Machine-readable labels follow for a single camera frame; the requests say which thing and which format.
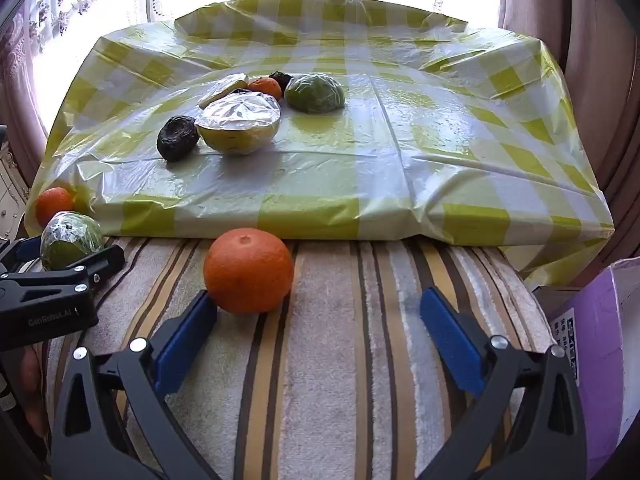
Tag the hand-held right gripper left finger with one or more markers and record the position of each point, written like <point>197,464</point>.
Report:
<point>185,340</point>

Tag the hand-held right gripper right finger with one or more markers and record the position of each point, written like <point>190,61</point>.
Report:
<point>450,335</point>

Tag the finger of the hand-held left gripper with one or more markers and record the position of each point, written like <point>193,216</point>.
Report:
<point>50,310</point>
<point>20,247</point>

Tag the green fruit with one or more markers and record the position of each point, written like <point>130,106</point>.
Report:
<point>70,245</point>
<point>315,92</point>

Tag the large orange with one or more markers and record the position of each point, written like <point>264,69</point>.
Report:
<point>248,270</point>

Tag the pomelo wedge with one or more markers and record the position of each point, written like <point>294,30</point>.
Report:
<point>222,91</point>

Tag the person's left hand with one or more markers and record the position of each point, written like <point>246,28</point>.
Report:
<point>32,390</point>

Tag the white cabinet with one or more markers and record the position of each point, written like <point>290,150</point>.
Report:
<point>10,195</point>

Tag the small orange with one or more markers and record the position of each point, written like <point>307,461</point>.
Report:
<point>266,87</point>
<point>54,205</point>

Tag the striped towel blanket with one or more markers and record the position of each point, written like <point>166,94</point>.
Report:
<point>325,360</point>

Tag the purple cardboard box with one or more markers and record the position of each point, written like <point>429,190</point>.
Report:
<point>600,320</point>

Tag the yellow checkered plastic tablecloth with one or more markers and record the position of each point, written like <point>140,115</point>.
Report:
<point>400,160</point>

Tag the large dark wrinkled passion fruit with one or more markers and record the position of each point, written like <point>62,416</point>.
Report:
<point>177,137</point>

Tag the wrapped half pomelo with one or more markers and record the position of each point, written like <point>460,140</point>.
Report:
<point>237,127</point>

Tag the small dark wrinkled passion fruit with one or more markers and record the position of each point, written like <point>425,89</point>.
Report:
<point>281,80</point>

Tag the pink drape curtain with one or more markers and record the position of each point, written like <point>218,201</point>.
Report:
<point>590,35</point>

